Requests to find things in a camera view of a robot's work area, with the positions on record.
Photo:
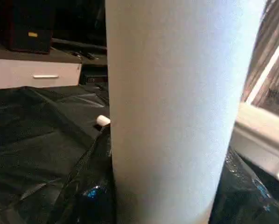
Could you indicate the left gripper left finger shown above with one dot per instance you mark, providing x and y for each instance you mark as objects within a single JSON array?
[{"x": 90, "y": 191}]

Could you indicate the white drawer unit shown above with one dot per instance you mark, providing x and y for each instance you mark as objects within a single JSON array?
[{"x": 37, "y": 73}]

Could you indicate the white plastic table leg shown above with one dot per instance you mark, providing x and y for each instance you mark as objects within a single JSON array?
[
  {"x": 177, "y": 102},
  {"x": 103, "y": 121}
]

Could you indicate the grey curtain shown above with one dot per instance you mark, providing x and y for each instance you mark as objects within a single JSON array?
[{"x": 272, "y": 51}]

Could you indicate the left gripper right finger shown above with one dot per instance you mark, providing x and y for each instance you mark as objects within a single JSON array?
[{"x": 244, "y": 196}]

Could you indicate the black work mat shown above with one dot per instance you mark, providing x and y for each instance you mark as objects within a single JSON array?
[{"x": 32, "y": 140}]

